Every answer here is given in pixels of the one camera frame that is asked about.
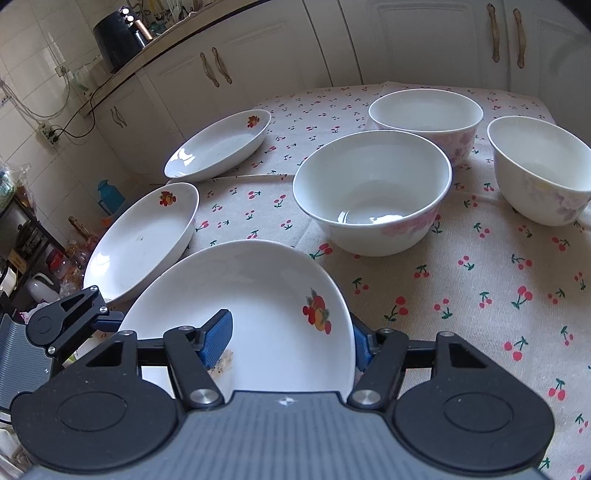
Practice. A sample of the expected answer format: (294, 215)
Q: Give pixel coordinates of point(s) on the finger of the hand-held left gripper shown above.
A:
(69, 309)

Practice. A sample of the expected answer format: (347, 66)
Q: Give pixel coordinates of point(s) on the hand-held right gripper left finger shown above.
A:
(217, 337)

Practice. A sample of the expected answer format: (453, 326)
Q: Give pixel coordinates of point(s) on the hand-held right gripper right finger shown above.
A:
(362, 346)

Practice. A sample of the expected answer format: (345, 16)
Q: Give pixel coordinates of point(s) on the white plate fruit print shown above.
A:
(217, 147)
(258, 286)
(138, 240)

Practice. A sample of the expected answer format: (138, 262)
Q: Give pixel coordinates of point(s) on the white floral bowl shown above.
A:
(535, 157)
(425, 115)
(369, 184)

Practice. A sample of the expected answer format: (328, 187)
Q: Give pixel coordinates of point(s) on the white kettle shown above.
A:
(39, 288)

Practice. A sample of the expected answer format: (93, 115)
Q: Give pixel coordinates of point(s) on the red lid jar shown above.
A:
(57, 266)

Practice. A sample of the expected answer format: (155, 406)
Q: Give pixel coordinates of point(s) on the dark metal shelf rack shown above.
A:
(27, 230)

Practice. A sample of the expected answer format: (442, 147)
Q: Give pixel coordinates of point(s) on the cherry print tablecloth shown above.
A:
(461, 300)

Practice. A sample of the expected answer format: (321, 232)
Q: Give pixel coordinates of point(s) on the blue plastic jug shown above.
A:
(110, 197)

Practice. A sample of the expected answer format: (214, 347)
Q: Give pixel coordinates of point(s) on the clear plastic bag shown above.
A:
(11, 182)

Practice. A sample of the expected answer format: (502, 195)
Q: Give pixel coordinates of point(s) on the white power strip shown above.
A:
(48, 134)

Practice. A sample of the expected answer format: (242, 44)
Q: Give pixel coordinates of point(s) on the grey kitchen countertop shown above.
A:
(138, 57)

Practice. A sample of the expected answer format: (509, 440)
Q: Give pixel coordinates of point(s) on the black air fryer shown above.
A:
(117, 37)

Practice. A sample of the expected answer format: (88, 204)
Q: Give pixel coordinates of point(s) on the assorted kitchen utensils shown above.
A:
(171, 11)

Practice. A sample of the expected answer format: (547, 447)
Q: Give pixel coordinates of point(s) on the white wall socket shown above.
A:
(60, 70)

